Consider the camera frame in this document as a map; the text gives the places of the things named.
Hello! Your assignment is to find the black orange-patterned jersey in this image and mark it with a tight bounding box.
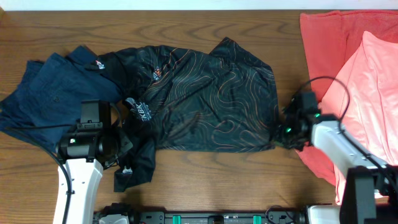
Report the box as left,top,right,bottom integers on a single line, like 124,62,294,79
87,38,279,192

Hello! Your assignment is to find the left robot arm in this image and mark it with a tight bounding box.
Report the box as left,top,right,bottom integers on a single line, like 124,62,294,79
53,100,133,223

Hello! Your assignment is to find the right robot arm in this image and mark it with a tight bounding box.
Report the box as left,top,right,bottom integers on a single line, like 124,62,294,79
279,91,397,224

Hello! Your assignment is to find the light pink shirt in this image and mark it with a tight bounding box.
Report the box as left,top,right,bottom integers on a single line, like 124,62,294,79
319,30,398,205

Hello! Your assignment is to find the folded dark blue garment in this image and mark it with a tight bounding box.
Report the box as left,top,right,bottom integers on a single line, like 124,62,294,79
1,46,122,151

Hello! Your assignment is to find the red shirt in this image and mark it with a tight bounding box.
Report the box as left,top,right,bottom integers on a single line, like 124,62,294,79
295,9,398,187

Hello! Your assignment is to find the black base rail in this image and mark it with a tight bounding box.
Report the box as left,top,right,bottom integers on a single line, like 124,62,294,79
93,202,341,224

